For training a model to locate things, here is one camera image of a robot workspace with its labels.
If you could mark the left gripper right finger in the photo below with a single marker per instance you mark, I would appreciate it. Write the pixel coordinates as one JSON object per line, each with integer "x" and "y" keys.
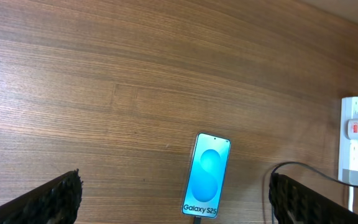
{"x": 293, "y": 202}

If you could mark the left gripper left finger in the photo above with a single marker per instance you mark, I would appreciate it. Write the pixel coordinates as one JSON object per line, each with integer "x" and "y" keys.
{"x": 56, "y": 201}

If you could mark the blue Galaxy smartphone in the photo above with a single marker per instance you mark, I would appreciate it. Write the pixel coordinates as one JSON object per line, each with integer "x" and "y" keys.
{"x": 206, "y": 178}

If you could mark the white power strip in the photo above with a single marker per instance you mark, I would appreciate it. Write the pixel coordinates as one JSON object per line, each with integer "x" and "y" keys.
{"x": 348, "y": 148}

